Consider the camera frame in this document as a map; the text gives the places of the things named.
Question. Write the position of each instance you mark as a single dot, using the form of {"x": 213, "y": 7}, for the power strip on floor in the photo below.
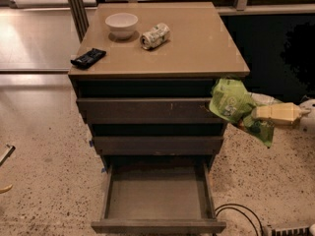
{"x": 270, "y": 230}

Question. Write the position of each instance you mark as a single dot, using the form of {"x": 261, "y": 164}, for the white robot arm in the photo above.
{"x": 307, "y": 122}

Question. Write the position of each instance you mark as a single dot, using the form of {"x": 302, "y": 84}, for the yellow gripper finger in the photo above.
{"x": 280, "y": 114}

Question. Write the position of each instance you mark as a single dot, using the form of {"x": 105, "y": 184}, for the brown drawer cabinet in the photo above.
{"x": 198, "y": 52}

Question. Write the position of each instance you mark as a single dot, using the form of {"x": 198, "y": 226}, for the open bottom drawer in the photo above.
{"x": 158, "y": 199}

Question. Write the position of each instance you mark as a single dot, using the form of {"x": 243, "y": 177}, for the upper drawer front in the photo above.
{"x": 147, "y": 111}

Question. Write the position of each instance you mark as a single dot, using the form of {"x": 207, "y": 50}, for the middle drawer front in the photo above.
{"x": 158, "y": 145}

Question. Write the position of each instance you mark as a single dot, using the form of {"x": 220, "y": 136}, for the crushed silver green can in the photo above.
{"x": 155, "y": 37}

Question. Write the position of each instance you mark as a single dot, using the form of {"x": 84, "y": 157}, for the metal object at left edge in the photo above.
{"x": 6, "y": 154}

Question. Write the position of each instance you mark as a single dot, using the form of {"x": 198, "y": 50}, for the white ceramic bowl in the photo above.
{"x": 122, "y": 25}

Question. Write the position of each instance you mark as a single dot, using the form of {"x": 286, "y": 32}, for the black snack bar packet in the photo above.
{"x": 88, "y": 59}

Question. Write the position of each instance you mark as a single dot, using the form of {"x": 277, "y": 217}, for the yellow object at left edge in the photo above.
{"x": 6, "y": 189}

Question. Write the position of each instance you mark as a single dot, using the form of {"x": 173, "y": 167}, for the green rice chip bag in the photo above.
{"x": 232, "y": 102}

